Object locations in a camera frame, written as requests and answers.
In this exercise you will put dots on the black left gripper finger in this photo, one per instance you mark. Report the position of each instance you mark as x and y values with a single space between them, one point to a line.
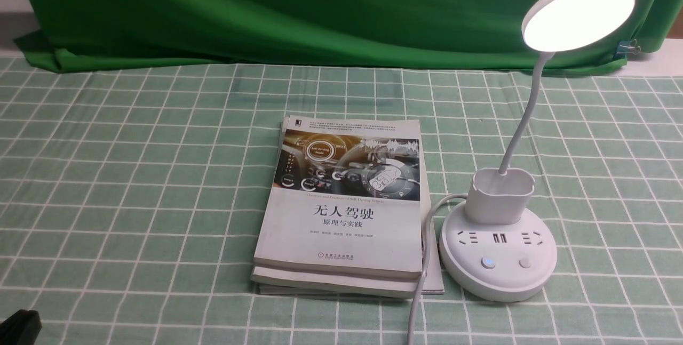
22 327

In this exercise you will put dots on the white desk lamp with socket base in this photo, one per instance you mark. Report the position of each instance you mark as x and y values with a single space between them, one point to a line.
491 243

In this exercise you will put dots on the top white self-driving book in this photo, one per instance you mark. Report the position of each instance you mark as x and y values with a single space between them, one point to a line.
345 198

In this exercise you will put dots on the green backdrop cloth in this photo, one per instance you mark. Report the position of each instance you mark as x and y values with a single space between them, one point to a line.
89 35

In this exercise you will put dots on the blue binder clip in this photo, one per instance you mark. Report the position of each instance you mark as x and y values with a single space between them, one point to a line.
627 48

